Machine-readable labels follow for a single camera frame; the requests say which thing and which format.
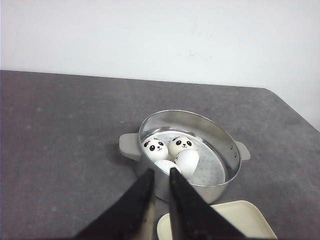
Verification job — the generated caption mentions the white panda bun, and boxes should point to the white panda bun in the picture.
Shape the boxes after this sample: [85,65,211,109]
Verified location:
[168,135,196,158]
[154,159,181,175]
[174,149,200,179]
[142,138,169,162]

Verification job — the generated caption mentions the stainless steel steamer pot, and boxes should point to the stainless steel steamer pot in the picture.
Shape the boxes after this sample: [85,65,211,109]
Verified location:
[119,110,251,204]

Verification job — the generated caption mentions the cream rectangular tray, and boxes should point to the cream rectangular tray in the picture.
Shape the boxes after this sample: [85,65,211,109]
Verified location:
[156,200,276,240]

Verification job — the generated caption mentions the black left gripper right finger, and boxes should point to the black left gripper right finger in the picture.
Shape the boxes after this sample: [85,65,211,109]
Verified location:
[169,168,246,240]

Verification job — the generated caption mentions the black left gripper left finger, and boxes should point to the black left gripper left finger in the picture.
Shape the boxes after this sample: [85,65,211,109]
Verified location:
[74,168,155,240]

